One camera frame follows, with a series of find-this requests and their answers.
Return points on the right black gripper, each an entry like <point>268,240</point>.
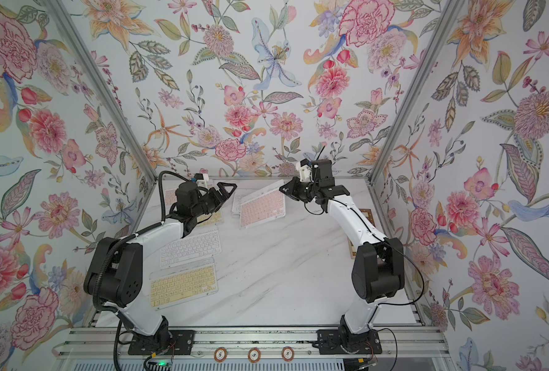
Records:
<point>296,185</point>

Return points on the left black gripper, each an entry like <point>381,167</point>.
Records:
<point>225,195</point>

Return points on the white keyboard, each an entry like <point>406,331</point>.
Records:
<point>203,245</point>
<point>238,197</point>

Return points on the pink keyboard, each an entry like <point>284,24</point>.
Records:
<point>169,197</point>
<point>263,206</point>

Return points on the yellow keyboard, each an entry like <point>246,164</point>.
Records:
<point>183,283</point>
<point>209,220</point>

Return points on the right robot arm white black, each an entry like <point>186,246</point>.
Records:
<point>378,270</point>

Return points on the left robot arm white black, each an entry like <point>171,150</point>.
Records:
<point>115,277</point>

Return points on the wooden chessboard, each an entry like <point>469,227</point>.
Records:
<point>360,231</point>

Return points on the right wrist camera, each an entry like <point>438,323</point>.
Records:
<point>305,173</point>

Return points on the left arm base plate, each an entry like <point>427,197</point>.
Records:
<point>165,341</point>

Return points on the left orange ring marker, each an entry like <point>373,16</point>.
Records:
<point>220,355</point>

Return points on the orange ring marker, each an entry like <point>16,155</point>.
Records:
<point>220,355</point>
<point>287,354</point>
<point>254,355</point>

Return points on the middle orange ring marker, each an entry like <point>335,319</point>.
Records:
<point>254,355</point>

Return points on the right orange ring marker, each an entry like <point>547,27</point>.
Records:
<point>287,354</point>

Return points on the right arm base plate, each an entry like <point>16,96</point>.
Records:
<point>343,342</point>

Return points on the aluminium front rail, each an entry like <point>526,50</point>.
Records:
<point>400,341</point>

